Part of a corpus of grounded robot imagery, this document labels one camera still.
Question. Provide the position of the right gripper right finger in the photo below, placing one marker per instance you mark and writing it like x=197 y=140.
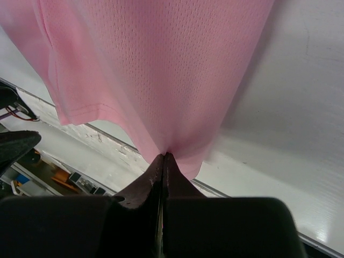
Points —
x=197 y=226

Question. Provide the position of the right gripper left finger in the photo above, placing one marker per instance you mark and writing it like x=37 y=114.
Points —
x=124 y=225

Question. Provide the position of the pink t-shirt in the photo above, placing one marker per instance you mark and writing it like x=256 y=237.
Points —
x=164 y=71

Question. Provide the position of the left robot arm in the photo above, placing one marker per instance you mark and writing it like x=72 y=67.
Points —
x=16 y=144

